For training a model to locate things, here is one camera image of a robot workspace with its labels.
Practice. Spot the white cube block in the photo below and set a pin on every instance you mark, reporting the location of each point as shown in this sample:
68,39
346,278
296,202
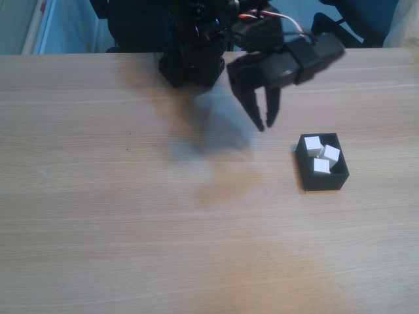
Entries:
331,153
321,166
312,144

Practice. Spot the black oval camera box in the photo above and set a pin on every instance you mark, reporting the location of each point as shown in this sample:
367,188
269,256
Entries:
311,59

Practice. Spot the person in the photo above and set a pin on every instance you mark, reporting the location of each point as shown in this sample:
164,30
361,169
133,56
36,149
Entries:
406,26

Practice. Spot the black open box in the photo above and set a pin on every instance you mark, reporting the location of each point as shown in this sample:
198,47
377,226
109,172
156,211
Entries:
324,183

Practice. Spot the white leaning board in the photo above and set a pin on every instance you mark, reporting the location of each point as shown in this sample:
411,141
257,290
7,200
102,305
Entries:
34,29

